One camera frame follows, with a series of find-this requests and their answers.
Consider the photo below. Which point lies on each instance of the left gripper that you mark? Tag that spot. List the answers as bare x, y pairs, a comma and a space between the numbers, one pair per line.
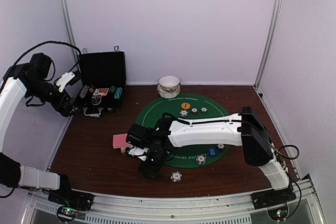
64, 110

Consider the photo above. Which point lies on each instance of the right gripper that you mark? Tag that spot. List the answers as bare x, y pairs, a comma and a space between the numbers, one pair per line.
151, 171

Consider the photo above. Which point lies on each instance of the light blue chip stack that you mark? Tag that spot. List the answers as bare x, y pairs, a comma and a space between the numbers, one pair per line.
176, 177

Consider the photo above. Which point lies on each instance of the pink playing card deck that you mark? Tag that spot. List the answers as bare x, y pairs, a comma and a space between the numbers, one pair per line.
119, 141

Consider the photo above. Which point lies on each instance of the blue round dealer button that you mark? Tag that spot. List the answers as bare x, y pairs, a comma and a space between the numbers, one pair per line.
212, 152

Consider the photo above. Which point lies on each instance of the dark chips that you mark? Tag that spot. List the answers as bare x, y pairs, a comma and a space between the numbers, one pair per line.
204, 109

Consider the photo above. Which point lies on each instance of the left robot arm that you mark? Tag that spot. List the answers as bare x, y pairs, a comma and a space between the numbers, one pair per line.
29, 80

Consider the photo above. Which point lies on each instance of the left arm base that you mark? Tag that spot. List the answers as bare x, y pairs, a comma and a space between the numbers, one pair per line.
70, 206

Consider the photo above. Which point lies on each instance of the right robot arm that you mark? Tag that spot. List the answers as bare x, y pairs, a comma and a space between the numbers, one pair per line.
243, 129

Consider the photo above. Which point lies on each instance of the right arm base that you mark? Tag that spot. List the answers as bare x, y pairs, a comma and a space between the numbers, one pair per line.
275, 202

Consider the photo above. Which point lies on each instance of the clear dealer puck in case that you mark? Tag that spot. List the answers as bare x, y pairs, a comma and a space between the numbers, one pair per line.
95, 100

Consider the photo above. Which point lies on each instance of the cards in case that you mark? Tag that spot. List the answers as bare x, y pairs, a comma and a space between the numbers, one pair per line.
101, 92

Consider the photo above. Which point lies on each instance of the black poker chip case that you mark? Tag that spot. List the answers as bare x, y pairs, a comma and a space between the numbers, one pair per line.
102, 70

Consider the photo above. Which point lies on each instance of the teal chip stack in case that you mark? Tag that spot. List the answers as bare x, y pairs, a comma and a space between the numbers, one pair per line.
118, 93

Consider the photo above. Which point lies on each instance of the round green poker mat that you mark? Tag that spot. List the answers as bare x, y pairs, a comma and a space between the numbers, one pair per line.
185, 157

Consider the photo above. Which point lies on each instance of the lower white ceramic bowl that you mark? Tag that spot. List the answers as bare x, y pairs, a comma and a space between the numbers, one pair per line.
168, 95

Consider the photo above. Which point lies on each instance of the white ceramic bowl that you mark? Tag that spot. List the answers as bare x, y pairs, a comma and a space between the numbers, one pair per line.
169, 82
168, 95

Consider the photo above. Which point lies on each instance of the upper white ceramic bowl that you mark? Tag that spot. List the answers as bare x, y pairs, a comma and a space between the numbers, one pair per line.
169, 82

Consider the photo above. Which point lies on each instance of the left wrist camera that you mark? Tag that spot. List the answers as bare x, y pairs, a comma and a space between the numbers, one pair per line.
68, 78

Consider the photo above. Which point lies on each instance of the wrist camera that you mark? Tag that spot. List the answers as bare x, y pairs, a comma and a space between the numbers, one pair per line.
139, 137
68, 78

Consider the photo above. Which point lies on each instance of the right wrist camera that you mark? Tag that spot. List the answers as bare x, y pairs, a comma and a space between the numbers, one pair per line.
139, 137

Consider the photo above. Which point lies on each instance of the left aluminium post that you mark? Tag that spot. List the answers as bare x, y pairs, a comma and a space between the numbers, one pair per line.
68, 27

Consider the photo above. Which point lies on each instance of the aluminium post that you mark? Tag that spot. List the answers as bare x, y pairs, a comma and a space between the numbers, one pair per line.
276, 10
68, 27

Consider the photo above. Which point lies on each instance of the aluminium front rail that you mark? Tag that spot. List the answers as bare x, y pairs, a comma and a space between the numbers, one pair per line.
234, 208

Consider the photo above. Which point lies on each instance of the right aluminium post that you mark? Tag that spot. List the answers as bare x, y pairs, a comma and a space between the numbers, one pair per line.
276, 10

